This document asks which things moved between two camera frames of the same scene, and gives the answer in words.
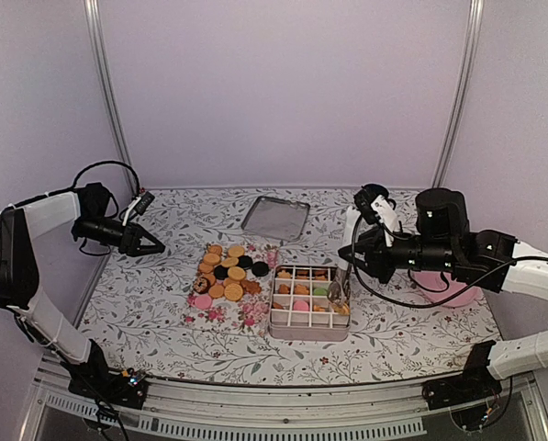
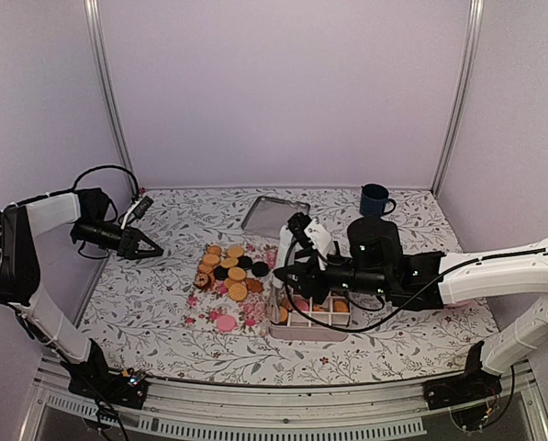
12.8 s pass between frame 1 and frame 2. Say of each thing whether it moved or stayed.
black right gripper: moved
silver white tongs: moved
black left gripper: stayed
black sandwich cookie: stayed
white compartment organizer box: stayed
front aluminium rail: stayed
